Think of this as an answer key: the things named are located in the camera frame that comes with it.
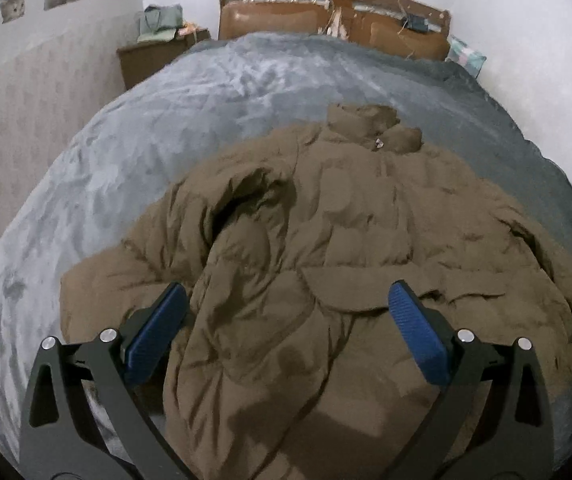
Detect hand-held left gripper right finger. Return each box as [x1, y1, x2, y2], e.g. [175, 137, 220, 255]
[383, 280, 556, 480]

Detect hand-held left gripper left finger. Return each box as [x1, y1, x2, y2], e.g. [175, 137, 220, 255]
[18, 281, 197, 480]

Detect brown padded coat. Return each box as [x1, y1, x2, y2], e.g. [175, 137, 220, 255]
[60, 102, 572, 480]

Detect grey plush blanket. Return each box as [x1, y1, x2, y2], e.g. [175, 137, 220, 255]
[0, 31, 572, 480]

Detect plaid pillow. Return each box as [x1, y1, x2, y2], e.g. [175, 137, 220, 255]
[446, 35, 488, 78]

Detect brown wooden nightstand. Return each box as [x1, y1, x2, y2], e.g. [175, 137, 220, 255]
[117, 30, 212, 92]

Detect green bag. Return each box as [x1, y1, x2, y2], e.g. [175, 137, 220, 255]
[137, 4, 185, 43]

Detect wooden bed headboard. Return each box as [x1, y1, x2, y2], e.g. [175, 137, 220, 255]
[217, 0, 452, 61]

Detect tabby kitten wall sticker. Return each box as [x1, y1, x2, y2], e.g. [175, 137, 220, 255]
[0, 0, 28, 24]

